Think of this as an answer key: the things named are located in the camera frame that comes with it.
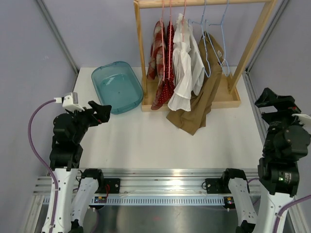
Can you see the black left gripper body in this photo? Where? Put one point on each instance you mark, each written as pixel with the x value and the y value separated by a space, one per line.
pixel 84 120

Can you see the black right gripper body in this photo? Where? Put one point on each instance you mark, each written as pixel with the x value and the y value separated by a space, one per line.
pixel 283 118

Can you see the red polka dot skirt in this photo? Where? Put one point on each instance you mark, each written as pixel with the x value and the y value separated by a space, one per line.
pixel 168 83

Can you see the red plaid skirt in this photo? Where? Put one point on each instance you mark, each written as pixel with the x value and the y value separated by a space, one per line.
pixel 156 67

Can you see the brown skirt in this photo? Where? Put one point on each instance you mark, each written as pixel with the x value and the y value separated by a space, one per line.
pixel 200 105

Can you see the white shirt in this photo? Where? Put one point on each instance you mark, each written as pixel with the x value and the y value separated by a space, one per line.
pixel 197 66

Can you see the white ruffled skirt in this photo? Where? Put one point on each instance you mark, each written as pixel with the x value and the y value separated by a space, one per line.
pixel 180 99

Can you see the blue wire hanger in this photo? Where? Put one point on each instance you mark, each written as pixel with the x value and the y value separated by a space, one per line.
pixel 190 23
pixel 222 61

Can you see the pink wire hanger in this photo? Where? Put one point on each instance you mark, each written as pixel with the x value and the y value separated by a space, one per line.
pixel 163 36
pixel 170 42
pixel 183 20

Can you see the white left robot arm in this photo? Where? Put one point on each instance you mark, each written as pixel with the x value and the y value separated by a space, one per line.
pixel 66 212

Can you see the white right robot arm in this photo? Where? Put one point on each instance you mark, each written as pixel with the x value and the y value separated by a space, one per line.
pixel 285 144

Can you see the teal plastic tub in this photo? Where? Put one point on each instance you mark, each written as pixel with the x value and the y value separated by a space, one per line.
pixel 117 85

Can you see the wooden clothes rack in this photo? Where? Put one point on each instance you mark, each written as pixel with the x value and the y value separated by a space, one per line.
pixel 227 95

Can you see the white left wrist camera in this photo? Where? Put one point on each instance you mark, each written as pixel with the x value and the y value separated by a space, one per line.
pixel 70 102

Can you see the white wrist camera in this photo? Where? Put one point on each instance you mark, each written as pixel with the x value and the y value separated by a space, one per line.
pixel 304 120
pixel 70 102

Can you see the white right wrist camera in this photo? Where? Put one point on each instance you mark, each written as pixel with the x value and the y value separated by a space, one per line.
pixel 304 120

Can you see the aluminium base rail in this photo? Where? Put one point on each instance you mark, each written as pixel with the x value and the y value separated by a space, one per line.
pixel 162 182

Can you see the white slotted cable duct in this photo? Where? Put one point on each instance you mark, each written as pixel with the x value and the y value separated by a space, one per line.
pixel 159 201

